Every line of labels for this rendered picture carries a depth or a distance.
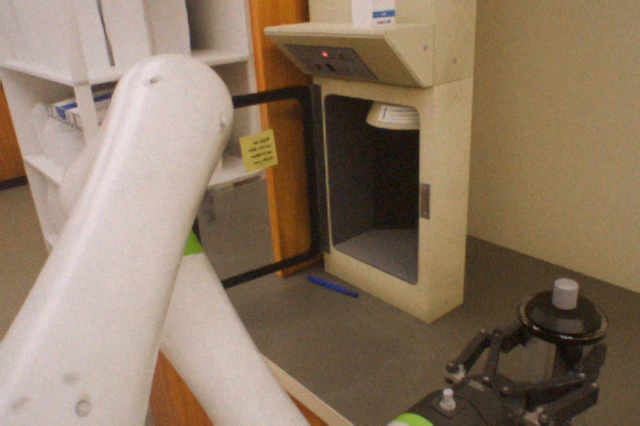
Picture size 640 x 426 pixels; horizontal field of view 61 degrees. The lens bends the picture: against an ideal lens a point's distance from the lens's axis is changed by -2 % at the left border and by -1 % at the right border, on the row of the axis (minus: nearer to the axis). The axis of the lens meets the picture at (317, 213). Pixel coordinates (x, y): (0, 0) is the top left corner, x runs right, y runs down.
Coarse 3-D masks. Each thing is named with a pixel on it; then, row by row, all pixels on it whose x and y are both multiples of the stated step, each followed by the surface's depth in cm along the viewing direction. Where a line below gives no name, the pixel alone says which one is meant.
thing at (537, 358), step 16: (528, 320) 70; (608, 320) 69; (528, 336) 71; (560, 336) 66; (576, 336) 66; (592, 336) 66; (528, 352) 71; (544, 352) 69; (560, 352) 68; (576, 352) 68; (528, 368) 72; (544, 368) 70; (560, 368) 69; (576, 416) 72
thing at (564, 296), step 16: (560, 288) 68; (576, 288) 68; (528, 304) 72; (544, 304) 70; (560, 304) 69; (576, 304) 70; (592, 304) 70; (544, 320) 68; (560, 320) 67; (576, 320) 67; (592, 320) 67
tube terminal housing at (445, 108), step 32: (320, 0) 107; (416, 0) 90; (448, 0) 89; (448, 32) 91; (448, 64) 93; (352, 96) 108; (384, 96) 102; (416, 96) 96; (448, 96) 96; (448, 128) 98; (448, 160) 100; (448, 192) 103; (448, 224) 106; (448, 256) 109; (384, 288) 118; (416, 288) 110; (448, 288) 112
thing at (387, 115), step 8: (376, 104) 109; (384, 104) 106; (392, 104) 105; (400, 104) 104; (376, 112) 108; (384, 112) 106; (392, 112) 105; (400, 112) 104; (408, 112) 104; (416, 112) 104; (368, 120) 110; (376, 120) 108; (384, 120) 106; (392, 120) 105; (400, 120) 104; (408, 120) 104; (416, 120) 104; (392, 128) 105; (400, 128) 104; (408, 128) 104; (416, 128) 104
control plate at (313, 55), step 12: (288, 48) 106; (300, 48) 103; (312, 48) 100; (324, 48) 97; (336, 48) 95; (348, 48) 92; (300, 60) 108; (312, 60) 105; (324, 60) 102; (336, 60) 99; (348, 60) 96; (360, 60) 94; (324, 72) 107; (336, 72) 104; (348, 72) 101; (360, 72) 98; (372, 72) 96
